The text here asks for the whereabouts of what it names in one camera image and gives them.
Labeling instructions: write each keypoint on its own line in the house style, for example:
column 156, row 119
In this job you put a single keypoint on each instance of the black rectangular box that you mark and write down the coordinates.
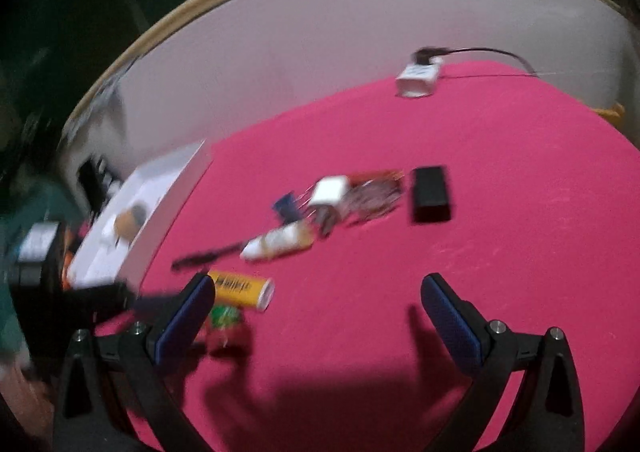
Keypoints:
column 430, row 194

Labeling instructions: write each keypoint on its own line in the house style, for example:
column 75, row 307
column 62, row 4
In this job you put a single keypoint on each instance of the pink tablecloth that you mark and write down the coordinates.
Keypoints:
column 500, row 182

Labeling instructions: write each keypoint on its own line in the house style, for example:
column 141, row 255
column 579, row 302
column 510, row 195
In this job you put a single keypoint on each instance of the white shallow tray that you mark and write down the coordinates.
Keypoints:
column 150, row 192

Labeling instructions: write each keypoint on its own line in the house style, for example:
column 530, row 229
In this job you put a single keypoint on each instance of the black pen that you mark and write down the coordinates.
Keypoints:
column 210, row 255

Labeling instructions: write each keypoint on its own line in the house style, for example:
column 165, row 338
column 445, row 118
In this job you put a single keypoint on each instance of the white backboard panel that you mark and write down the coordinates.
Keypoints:
column 300, row 56

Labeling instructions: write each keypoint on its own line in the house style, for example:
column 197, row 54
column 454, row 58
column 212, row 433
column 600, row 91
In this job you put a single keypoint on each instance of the yellow liquid bottle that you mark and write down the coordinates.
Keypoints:
column 295, row 234

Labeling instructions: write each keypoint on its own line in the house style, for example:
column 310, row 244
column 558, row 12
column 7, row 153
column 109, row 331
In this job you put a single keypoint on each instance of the yellow battery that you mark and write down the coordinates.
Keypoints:
column 240, row 288

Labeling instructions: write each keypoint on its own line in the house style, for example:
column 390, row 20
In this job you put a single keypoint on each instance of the blue binder clip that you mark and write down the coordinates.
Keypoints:
column 286, row 207

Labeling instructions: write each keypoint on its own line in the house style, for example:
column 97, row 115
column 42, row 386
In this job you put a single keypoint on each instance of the white usb adapter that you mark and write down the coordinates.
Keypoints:
column 415, row 79

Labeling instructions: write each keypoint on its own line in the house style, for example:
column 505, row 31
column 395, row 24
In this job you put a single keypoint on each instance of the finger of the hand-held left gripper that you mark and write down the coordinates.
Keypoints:
column 150, row 303

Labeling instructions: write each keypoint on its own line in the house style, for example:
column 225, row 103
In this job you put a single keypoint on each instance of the brown tape roll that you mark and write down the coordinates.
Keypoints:
column 129, row 222

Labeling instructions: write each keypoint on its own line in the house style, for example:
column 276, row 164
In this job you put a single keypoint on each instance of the small red packet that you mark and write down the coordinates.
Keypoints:
column 225, row 327

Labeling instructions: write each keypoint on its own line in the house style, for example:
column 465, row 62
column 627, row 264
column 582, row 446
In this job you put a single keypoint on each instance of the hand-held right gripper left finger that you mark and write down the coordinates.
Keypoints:
column 182, row 327

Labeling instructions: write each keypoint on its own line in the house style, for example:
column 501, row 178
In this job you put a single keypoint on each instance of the small orange object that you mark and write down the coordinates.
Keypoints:
column 612, row 114

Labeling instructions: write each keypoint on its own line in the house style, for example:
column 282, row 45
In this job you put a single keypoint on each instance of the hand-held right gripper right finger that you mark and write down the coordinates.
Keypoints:
column 450, row 324

